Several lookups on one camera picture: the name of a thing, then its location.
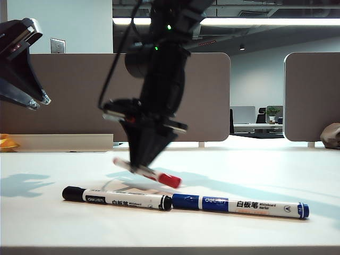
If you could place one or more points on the small potted green plant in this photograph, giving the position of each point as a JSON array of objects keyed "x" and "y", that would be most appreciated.
[{"x": 272, "y": 112}]

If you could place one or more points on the black office chair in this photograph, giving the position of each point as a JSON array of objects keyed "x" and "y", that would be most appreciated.
[{"x": 261, "y": 115}]

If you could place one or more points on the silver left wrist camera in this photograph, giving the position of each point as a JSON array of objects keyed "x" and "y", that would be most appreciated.
[{"x": 35, "y": 26}]

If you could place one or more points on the white background desk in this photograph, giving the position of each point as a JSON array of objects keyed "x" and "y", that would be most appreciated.
[{"x": 257, "y": 128}]

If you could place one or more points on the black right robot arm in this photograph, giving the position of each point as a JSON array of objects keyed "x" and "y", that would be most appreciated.
[{"x": 162, "y": 79}]

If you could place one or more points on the wide brown desk divider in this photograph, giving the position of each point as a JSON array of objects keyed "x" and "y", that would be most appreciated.
[{"x": 66, "y": 106}]

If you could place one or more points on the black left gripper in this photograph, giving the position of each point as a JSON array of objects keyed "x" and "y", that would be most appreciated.
[{"x": 10, "y": 40}]

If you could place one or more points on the narrow brown desk divider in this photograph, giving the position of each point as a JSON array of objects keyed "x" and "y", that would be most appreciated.
[{"x": 310, "y": 93}]

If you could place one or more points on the metal wall plate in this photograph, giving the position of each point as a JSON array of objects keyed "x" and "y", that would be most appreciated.
[{"x": 58, "y": 46}]

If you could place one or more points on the yellow crumpled cloth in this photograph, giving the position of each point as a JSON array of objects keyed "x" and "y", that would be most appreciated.
[{"x": 8, "y": 143}]

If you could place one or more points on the red whiteboard marker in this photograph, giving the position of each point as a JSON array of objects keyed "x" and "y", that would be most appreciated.
[{"x": 167, "y": 179}]

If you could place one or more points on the brown crumpled object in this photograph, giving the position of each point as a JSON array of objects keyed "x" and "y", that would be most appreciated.
[{"x": 330, "y": 136}]

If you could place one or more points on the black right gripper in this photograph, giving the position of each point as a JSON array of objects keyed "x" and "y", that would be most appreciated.
[{"x": 132, "y": 111}]

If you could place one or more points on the black whiteboard marker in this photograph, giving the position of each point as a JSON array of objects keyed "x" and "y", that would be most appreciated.
[{"x": 119, "y": 200}]

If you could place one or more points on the grey background desk partition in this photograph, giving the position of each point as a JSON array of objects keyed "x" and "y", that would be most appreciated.
[{"x": 243, "y": 114}]

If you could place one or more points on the long ceiling light strip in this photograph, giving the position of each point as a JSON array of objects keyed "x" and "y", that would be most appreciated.
[{"x": 265, "y": 21}]

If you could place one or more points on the blue whiteboard marker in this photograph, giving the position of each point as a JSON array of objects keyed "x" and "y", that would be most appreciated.
[{"x": 252, "y": 207}]

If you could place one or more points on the black pendant ceiling lamp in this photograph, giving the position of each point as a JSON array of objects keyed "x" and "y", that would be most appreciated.
[{"x": 241, "y": 47}]

